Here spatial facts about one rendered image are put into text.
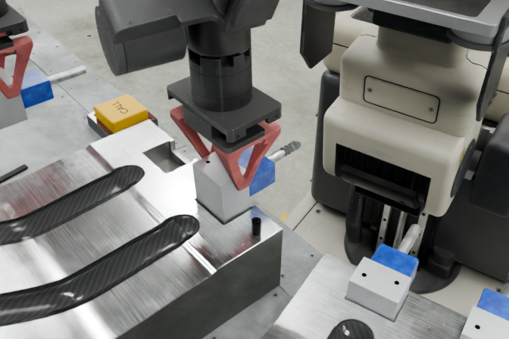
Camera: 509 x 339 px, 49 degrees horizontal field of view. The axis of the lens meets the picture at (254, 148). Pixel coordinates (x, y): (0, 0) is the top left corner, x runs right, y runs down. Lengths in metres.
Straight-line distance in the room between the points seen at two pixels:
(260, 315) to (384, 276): 0.14
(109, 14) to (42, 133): 0.50
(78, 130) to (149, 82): 1.72
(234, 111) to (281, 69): 2.18
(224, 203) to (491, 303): 0.27
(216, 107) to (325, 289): 0.21
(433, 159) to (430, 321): 0.36
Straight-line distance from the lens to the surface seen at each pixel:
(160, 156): 0.71
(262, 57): 2.78
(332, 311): 0.57
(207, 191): 0.59
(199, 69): 0.50
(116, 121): 0.85
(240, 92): 0.51
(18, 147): 0.90
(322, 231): 1.45
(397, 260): 0.60
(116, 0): 0.45
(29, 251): 0.61
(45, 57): 1.14
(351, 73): 0.91
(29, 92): 0.75
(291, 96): 2.48
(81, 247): 0.60
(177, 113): 0.57
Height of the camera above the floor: 1.31
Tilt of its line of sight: 37 degrees down
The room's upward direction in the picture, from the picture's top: 1 degrees clockwise
